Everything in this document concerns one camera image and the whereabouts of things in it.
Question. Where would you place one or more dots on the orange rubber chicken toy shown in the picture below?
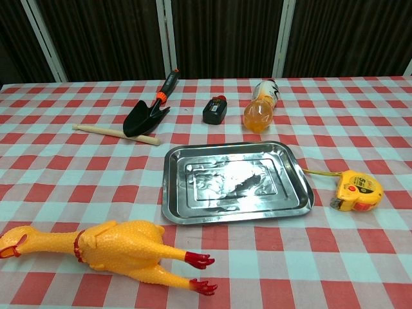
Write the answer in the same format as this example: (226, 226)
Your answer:
(122, 244)

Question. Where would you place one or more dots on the silver metal tray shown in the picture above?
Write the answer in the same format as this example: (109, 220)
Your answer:
(225, 206)

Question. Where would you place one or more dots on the small black bottle red cap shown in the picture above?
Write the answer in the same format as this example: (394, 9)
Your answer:
(214, 111)

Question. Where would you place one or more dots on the orange drink plastic bottle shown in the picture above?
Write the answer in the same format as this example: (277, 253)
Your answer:
(257, 116)

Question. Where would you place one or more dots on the black garden trowel orange collar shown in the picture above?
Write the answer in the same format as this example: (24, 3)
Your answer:
(141, 119)

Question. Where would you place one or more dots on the light wooden stick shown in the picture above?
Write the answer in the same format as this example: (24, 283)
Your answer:
(96, 130)

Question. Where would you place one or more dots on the red white checkered tablecloth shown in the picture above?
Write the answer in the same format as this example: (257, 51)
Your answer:
(96, 193)

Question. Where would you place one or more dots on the yellow tape measure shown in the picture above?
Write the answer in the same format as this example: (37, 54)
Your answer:
(357, 190)

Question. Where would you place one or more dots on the white metal frame post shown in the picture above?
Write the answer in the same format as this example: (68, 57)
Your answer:
(166, 38)
(284, 38)
(45, 42)

